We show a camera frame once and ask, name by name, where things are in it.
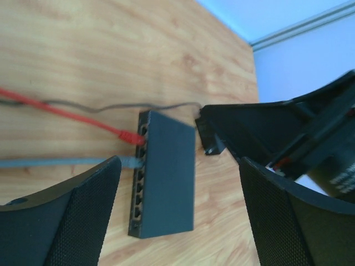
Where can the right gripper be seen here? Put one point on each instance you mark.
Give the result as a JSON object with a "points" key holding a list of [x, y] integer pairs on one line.
{"points": [[311, 135]]}

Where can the black network switch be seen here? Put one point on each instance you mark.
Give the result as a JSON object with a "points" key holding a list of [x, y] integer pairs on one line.
{"points": [[163, 194]]}

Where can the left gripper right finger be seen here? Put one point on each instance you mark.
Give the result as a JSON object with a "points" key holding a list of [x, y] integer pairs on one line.
{"points": [[294, 225]]}

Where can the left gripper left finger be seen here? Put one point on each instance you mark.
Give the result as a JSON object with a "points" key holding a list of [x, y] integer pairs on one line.
{"points": [[64, 224]]}

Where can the black power adapter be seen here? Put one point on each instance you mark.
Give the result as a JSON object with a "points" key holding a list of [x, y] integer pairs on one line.
{"points": [[211, 143]]}

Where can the right aluminium frame post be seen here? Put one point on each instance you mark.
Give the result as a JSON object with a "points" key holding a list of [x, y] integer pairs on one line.
{"points": [[329, 16]]}

